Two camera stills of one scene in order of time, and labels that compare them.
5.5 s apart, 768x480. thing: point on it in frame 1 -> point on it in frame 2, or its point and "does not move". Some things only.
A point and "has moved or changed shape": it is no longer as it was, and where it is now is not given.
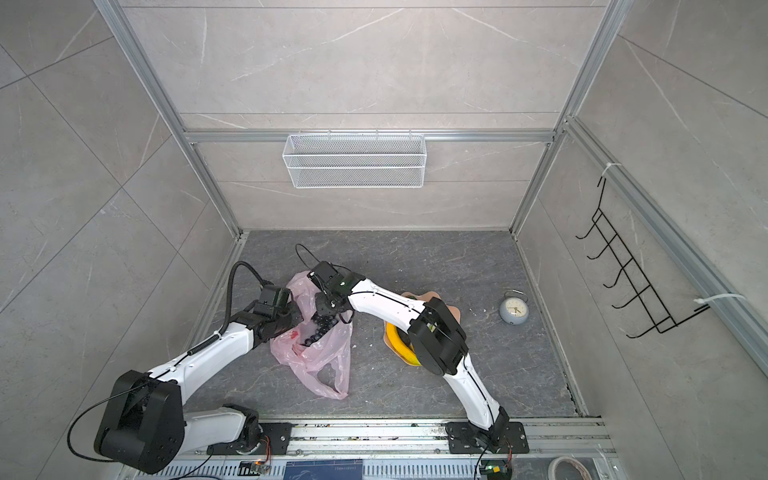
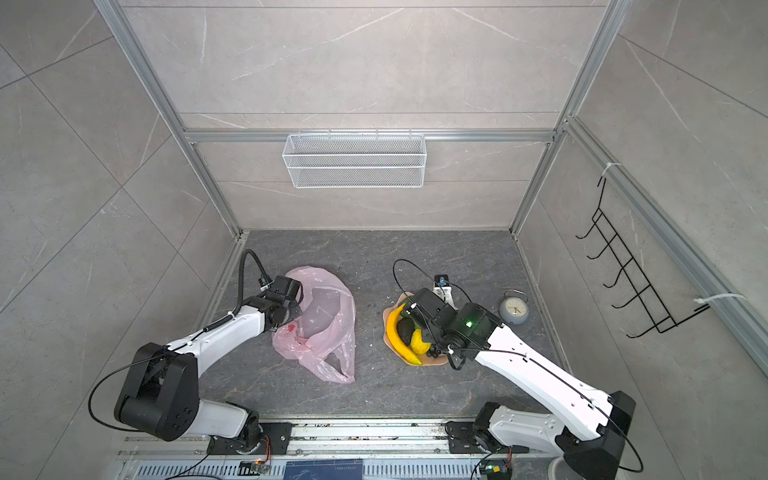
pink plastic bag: [304, 360] has moved or changed shape
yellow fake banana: [399, 345] does not move
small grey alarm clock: [514, 308] does not move
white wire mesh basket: [354, 161] does not move
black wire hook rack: [662, 320] does not move
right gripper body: [324, 303] -> [439, 338]
